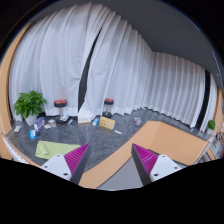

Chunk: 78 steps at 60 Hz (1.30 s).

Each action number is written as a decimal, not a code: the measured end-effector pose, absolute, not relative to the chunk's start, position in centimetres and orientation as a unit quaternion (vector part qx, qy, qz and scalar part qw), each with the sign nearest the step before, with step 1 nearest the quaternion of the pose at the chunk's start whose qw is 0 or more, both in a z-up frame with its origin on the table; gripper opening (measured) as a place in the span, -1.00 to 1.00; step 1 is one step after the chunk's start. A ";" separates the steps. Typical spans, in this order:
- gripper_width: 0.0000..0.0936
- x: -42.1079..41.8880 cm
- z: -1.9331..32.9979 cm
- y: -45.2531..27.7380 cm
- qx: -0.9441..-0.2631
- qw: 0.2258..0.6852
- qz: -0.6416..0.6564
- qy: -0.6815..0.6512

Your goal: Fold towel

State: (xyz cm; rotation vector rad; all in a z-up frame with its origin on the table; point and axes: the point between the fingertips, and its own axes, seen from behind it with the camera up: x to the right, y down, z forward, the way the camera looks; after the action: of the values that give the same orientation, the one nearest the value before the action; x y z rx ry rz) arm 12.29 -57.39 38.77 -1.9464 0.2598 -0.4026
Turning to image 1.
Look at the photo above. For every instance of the green folded towel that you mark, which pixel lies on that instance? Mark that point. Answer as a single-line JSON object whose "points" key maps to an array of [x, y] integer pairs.
{"points": [[47, 150]]}

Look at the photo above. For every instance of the red-seat bar stool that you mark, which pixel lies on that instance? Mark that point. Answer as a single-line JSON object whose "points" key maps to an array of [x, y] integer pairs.
{"points": [[107, 103], [60, 104]]}

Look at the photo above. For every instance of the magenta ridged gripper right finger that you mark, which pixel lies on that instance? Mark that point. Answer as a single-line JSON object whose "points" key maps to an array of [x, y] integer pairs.
{"points": [[152, 167]]}

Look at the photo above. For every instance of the right red-seat bar stool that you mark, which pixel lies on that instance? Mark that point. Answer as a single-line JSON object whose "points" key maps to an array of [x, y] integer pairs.
{"points": [[107, 103]]}

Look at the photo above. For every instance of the white tissue box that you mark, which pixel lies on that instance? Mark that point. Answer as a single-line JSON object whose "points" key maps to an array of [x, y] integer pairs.
{"points": [[84, 119]]}

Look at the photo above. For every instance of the small potted plant right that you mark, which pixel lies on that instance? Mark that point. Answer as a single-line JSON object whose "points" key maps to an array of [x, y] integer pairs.
{"points": [[210, 127]]}

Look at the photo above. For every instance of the white curtain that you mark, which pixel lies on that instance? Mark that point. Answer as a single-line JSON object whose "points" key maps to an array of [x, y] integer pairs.
{"points": [[125, 69], [51, 56]]}

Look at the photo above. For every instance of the right white curtain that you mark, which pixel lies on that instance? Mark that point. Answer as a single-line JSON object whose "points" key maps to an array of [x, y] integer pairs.
{"points": [[125, 69]]}

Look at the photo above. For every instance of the purple box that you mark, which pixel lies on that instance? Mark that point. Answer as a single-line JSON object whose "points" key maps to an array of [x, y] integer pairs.
{"points": [[39, 124]]}

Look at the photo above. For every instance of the left white curtain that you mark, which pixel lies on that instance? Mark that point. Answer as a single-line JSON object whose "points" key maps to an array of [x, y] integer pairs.
{"points": [[51, 56]]}

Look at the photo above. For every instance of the left red-seat bar stool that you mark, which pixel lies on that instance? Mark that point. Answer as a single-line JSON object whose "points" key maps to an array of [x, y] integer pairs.
{"points": [[60, 104]]}

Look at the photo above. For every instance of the yellow cardboard box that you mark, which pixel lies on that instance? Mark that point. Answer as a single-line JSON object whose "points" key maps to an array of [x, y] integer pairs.
{"points": [[107, 123]]}

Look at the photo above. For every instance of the small pink package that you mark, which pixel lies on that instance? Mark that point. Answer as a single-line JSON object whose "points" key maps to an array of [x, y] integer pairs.
{"points": [[137, 121]]}

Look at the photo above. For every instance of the green potted plant white pot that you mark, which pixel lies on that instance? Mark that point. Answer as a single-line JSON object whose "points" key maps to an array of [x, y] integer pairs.
{"points": [[29, 106]]}

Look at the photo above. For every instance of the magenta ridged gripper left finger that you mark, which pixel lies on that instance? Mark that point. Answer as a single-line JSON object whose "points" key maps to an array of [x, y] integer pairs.
{"points": [[69, 166]]}

